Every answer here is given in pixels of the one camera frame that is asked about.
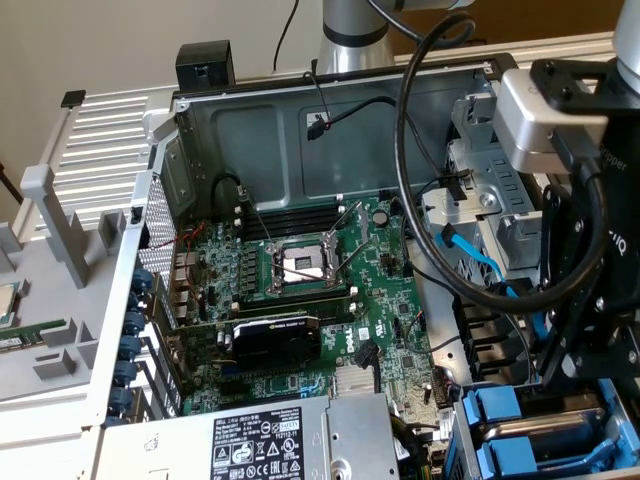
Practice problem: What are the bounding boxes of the black wire with black connector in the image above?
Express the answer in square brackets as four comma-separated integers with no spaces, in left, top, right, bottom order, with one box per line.
[305,95,451,181]

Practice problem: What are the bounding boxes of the black wire loop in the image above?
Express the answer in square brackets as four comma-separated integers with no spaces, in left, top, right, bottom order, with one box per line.
[210,171,251,211]

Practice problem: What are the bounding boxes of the thin black dangling cable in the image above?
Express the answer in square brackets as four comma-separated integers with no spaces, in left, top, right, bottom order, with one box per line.
[271,0,301,72]

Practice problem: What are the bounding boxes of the black RAM slot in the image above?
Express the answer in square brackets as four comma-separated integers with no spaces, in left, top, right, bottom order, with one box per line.
[234,193,347,221]
[234,300,359,324]
[234,205,347,236]
[232,285,359,309]

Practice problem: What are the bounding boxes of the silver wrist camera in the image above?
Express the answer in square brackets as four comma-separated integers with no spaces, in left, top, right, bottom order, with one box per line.
[492,67,609,175]

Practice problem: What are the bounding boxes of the thin metal locking lever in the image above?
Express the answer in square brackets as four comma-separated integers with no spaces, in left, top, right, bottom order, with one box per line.
[237,185,275,247]
[335,230,372,279]

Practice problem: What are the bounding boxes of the silver power supply with label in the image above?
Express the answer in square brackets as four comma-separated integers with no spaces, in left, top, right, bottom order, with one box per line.
[92,392,401,480]

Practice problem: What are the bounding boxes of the silver finned heat sink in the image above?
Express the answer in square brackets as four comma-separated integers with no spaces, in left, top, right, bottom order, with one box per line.
[333,364,376,399]

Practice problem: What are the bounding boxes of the open PC case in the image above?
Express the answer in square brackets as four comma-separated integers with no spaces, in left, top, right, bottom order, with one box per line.
[79,52,640,480]

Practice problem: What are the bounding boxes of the hard disk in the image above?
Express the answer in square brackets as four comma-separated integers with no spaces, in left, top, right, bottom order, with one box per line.
[459,382,626,454]

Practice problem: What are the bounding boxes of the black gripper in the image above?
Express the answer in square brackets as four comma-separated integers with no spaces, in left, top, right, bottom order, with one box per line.
[529,57,640,392]

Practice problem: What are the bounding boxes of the white label tag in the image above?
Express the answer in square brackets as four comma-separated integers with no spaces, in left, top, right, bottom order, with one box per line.
[437,407,454,444]

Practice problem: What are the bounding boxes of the blue SATA wire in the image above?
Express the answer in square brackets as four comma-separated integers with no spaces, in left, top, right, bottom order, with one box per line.
[435,222,554,351]

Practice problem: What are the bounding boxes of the black front panel wires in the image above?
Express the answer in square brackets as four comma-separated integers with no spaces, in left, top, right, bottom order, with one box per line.
[432,365,462,409]

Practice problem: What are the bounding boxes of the grey plastic parts rack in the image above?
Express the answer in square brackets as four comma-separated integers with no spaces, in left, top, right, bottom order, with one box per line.
[0,164,132,414]

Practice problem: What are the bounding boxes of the CPU socket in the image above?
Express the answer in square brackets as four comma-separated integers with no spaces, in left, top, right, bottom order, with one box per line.
[267,234,347,297]

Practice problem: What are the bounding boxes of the black graphics card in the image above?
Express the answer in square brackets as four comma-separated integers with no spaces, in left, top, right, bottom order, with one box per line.
[167,313,322,372]

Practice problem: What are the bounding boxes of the blue disk carrier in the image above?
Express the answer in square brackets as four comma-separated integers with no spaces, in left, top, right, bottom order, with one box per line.
[474,433,640,476]

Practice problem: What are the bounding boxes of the green motherboard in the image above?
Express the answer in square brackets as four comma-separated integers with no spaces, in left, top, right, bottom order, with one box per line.
[169,194,454,444]

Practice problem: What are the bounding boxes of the thin black wire red mark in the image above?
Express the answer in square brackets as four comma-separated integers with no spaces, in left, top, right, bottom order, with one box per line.
[303,58,332,130]

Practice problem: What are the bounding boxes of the black curved wire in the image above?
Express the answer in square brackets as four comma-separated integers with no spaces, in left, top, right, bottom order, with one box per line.
[399,197,459,294]

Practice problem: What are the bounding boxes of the black fan shroud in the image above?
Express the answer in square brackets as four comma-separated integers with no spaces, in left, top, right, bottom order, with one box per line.
[452,289,539,386]

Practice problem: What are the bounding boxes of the silver CPU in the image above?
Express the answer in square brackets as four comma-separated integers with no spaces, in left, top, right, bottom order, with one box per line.
[0,281,27,331]

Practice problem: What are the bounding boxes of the silver socket cover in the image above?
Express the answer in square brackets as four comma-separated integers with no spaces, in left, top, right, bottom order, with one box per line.
[324,199,372,251]

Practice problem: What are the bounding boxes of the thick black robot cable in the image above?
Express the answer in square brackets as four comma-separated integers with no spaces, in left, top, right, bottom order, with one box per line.
[367,0,610,317]

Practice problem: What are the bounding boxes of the grey metal drive cage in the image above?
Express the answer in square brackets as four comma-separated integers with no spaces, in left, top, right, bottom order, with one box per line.
[419,92,549,274]

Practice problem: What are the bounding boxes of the black plastic block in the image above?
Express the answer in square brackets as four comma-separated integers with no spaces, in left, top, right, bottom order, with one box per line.
[175,42,236,94]

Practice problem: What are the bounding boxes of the black angled plug wire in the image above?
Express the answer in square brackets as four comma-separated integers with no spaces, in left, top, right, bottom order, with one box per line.
[353,338,377,396]

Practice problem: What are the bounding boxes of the green RAM stick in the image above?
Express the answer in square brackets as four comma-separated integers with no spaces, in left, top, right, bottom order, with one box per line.
[0,320,68,355]

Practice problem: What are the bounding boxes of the black yellow sleeved wire bundle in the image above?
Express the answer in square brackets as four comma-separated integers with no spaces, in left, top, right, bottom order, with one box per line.
[390,413,441,480]

